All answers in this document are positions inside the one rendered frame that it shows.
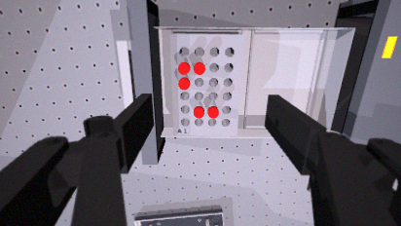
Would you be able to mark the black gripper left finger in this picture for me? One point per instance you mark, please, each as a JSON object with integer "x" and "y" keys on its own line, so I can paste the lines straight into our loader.
{"x": 36, "y": 186}

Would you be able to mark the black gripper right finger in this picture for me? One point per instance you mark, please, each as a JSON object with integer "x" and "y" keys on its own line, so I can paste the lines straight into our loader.
{"x": 342, "y": 192}

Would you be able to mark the white tube rack with holes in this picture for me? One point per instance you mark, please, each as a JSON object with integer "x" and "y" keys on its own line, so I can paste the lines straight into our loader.
{"x": 219, "y": 85}

